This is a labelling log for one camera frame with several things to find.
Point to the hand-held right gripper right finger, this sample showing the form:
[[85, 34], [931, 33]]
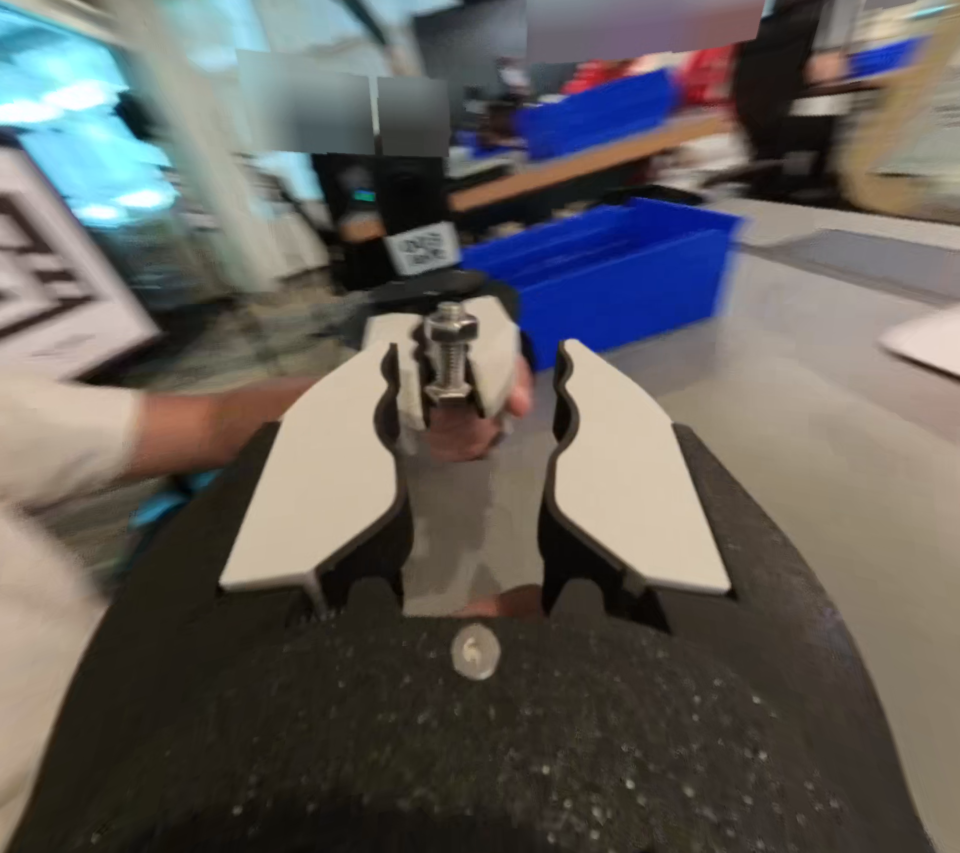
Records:
[[637, 493]]

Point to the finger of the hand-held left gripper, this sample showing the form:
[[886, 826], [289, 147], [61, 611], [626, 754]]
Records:
[[394, 328], [499, 350]]

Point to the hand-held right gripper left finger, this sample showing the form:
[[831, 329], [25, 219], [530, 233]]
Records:
[[315, 493]]

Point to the steel hex bolt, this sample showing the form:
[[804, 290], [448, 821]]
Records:
[[448, 365]]

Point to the steel hex nut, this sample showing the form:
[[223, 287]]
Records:
[[450, 328]]

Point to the blue plastic bin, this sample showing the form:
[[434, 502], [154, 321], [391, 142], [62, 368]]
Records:
[[615, 283], [600, 114]]

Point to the person's left forearm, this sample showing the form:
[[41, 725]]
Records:
[[225, 418]]

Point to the person's left hand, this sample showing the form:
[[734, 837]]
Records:
[[465, 437]]

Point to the device with green display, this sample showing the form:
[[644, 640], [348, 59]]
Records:
[[360, 197]]

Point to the blue mesh office chair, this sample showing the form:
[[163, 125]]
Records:
[[165, 504]]

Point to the wooden desk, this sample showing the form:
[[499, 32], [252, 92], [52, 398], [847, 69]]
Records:
[[585, 167]]

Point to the person in white shirt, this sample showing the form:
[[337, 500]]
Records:
[[45, 568]]

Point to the framed marker sign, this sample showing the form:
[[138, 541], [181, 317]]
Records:
[[60, 268]]

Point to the black office chair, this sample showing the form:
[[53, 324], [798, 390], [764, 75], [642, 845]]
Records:
[[780, 80]]

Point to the wooden document stand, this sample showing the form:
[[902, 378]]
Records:
[[900, 140]]

